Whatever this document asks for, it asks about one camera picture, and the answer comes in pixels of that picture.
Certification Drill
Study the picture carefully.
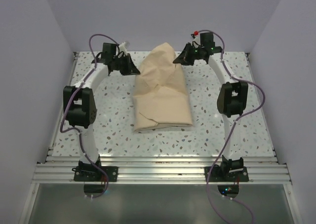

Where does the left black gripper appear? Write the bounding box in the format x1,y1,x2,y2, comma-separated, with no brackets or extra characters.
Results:
112,53,140,75

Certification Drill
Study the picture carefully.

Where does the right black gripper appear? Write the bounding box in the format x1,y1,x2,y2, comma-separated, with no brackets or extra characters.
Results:
173,42,203,66

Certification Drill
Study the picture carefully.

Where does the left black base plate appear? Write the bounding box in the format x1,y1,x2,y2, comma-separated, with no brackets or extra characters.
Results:
72,166,119,182

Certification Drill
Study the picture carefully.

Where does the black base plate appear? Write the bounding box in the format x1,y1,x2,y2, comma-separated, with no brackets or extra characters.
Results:
204,165,249,182
72,166,119,182

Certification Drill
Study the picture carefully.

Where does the beige cloth drape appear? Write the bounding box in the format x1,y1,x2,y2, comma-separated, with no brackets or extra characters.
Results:
133,43,193,131

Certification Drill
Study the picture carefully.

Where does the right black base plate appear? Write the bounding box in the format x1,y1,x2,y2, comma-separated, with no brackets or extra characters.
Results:
204,165,249,182

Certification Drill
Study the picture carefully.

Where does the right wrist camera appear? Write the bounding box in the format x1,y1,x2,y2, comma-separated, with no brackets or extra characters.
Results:
191,31,215,48

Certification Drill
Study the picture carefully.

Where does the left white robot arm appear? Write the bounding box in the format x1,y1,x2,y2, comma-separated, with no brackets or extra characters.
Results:
60,53,140,181

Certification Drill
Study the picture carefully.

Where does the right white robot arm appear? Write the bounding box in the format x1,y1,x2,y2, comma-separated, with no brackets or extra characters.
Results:
173,43,248,181

